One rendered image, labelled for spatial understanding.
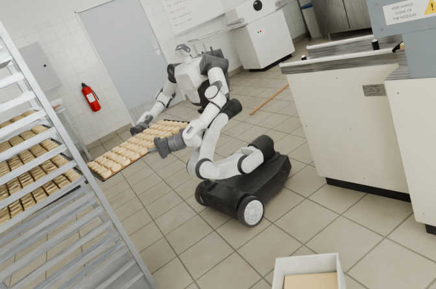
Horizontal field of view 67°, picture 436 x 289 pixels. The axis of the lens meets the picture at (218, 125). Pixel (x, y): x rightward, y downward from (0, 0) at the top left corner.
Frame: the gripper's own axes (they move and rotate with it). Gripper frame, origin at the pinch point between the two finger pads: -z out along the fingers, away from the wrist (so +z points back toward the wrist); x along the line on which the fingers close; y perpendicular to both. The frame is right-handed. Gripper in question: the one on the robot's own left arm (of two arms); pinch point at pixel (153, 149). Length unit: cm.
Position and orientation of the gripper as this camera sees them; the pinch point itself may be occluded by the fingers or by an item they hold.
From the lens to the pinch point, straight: 184.6
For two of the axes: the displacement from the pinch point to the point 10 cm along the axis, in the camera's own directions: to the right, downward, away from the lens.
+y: -1.1, 3.8, -9.2
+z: 9.2, -3.0, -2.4
